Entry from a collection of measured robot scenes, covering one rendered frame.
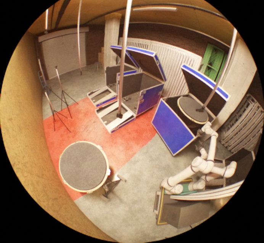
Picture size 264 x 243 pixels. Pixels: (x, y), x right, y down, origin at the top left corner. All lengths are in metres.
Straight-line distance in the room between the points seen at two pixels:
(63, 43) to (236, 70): 7.73
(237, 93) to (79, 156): 3.27
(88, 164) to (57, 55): 6.44
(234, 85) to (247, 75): 0.46
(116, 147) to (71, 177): 1.26
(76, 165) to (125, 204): 1.20
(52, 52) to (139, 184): 7.30
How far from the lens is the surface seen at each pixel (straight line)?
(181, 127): 1.70
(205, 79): 1.64
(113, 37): 4.37
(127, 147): 2.12
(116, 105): 2.75
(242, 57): 2.66
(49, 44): 6.83
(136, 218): 2.12
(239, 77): 2.62
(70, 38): 6.96
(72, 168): 1.31
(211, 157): 1.20
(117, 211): 2.04
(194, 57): 3.41
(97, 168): 1.20
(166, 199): 1.84
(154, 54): 1.84
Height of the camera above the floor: 1.95
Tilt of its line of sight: 44 degrees down
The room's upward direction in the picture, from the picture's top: 9 degrees clockwise
